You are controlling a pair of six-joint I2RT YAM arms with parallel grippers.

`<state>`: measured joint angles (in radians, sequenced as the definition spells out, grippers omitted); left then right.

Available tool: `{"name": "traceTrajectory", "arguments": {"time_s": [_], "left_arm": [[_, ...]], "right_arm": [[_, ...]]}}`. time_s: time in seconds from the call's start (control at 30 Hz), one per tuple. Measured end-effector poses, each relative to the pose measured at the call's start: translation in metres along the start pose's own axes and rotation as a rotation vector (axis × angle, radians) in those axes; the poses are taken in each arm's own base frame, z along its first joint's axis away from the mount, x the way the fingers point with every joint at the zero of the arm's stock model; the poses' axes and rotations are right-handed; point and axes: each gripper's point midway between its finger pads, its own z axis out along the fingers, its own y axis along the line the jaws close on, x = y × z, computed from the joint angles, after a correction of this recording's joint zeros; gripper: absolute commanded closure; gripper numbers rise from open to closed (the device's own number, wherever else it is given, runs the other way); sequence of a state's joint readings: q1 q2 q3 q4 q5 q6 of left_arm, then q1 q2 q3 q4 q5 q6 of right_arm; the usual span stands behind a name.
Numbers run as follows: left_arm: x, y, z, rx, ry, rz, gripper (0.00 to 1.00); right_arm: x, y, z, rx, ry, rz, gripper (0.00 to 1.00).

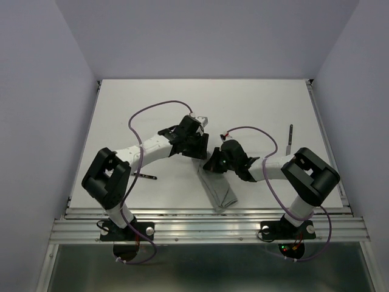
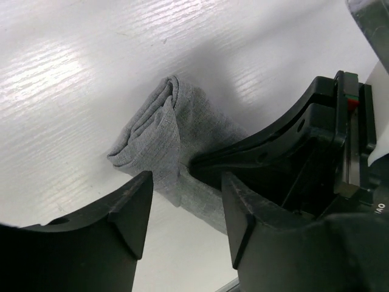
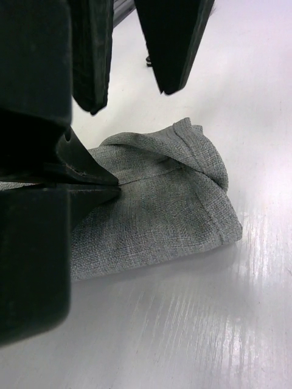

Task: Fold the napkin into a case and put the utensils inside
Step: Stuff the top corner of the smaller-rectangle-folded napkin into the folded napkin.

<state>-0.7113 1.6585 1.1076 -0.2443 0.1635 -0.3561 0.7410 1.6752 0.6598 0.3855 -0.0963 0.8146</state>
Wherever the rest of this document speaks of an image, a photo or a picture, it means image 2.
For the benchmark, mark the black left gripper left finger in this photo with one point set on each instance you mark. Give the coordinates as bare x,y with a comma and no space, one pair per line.
95,248

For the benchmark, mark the grey cloth napkin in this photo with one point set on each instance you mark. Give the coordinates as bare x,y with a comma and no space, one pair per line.
176,124

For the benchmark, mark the aluminium rail frame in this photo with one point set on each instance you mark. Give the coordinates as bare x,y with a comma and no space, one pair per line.
232,286

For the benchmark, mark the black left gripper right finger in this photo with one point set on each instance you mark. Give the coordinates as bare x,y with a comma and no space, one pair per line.
275,250

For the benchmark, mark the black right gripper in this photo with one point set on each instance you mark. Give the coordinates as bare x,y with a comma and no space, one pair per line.
314,158

